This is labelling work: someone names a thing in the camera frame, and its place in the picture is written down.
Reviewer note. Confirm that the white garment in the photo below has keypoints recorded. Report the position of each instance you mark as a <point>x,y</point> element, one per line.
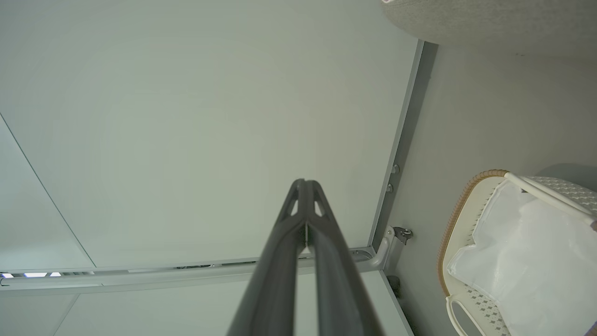
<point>527,266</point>

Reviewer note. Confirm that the grey fabric seat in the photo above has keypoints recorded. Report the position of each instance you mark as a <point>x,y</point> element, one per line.
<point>494,21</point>

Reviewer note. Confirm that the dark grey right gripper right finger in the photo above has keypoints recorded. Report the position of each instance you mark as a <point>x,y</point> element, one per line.
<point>336,280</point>

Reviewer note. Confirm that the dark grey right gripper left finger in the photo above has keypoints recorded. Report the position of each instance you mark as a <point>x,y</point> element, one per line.
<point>275,275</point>

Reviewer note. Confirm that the grey metal frame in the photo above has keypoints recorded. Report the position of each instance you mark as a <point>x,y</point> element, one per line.
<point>387,200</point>

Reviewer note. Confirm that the white woven laundry basket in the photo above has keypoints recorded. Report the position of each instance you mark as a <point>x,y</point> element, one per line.
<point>471,261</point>

